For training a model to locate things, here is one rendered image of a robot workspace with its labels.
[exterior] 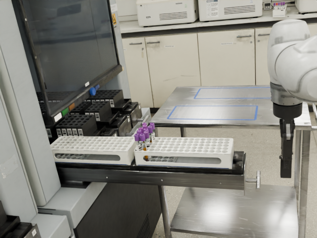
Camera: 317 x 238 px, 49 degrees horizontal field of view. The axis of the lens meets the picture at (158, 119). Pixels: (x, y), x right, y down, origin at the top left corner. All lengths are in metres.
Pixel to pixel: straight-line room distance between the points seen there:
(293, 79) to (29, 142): 0.73
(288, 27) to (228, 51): 2.42
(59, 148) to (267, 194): 1.09
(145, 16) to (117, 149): 2.41
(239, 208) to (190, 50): 1.95
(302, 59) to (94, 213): 0.84
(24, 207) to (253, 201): 1.12
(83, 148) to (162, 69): 2.39
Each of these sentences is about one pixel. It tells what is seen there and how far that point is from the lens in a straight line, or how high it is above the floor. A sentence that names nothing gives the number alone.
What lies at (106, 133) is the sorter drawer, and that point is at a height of 0.82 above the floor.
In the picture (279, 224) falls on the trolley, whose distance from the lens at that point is 1.69.
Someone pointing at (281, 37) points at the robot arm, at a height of 1.18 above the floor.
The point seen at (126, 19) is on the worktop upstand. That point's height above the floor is 0.92.
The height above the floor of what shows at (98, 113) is 0.87.
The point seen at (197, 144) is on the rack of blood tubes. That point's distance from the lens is 1.07.
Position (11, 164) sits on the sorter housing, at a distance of 1.02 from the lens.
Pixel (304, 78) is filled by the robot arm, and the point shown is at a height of 1.14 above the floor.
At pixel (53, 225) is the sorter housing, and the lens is 1.08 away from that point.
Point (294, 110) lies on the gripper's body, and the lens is 0.97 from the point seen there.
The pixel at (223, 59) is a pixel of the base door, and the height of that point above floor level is 0.56.
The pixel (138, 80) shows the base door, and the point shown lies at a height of 0.38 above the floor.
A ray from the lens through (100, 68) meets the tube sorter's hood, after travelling 1.45.
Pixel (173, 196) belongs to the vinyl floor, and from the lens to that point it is 2.35.
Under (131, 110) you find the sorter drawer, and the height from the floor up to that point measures 0.81.
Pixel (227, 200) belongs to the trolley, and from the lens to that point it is 1.82.
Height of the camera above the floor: 1.36
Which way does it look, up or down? 22 degrees down
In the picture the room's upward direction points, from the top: 7 degrees counter-clockwise
